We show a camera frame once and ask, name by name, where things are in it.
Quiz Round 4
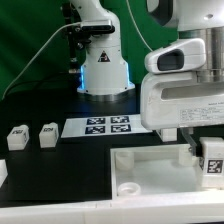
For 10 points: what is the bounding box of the white square tabletop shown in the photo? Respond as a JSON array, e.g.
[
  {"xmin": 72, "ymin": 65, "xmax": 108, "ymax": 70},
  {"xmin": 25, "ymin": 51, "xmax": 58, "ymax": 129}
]
[{"xmin": 110, "ymin": 144, "xmax": 224, "ymax": 199}]

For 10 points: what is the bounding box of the white cable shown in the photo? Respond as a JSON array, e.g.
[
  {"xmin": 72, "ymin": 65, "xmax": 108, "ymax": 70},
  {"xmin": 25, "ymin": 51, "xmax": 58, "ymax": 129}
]
[
  {"xmin": 124, "ymin": 0, "xmax": 154, "ymax": 53},
  {"xmin": 0, "ymin": 22, "xmax": 81, "ymax": 101}
]

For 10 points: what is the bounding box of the white fiducial marker sheet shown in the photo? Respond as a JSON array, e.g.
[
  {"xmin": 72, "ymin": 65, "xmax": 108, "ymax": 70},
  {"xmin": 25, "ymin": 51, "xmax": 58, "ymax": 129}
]
[{"xmin": 62, "ymin": 114, "xmax": 150, "ymax": 138}]

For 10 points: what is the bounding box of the white front obstacle bar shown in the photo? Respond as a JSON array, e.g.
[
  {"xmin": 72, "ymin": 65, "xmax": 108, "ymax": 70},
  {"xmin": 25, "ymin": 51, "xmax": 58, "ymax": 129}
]
[{"xmin": 0, "ymin": 191, "xmax": 224, "ymax": 224}]

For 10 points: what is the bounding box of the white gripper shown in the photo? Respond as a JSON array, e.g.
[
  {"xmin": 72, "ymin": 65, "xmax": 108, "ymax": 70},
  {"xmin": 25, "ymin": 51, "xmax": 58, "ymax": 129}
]
[{"xmin": 140, "ymin": 72, "xmax": 224, "ymax": 157}]

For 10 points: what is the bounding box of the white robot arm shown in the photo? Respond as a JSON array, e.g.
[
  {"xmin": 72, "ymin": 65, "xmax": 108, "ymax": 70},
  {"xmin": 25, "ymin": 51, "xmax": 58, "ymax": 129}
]
[{"xmin": 70, "ymin": 0, "xmax": 224, "ymax": 152}]

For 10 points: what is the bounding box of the white cable right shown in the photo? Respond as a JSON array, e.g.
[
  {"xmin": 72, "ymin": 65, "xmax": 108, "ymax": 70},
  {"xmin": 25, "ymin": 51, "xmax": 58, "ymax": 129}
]
[{"xmin": 124, "ymin": 0, "xmax": 154, "ymax": 53}]

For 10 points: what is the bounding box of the white left obstacle bar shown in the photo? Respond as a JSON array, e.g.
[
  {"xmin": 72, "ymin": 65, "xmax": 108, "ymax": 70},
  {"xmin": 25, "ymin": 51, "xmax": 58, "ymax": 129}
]
[{"xmin": 0, "ymin": 160, "xmax": 8, "ymax": 188}]

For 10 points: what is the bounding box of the white obstacle bar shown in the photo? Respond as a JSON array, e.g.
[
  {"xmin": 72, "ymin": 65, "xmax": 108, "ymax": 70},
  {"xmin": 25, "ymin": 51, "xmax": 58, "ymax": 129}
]
[
  {"xmin": 0, "ymin": 191, "xmax": 224, "ymax": 224},
  {"xmin": 0, "ymin": 160, "xmax": 8, "ymax": 188}
]

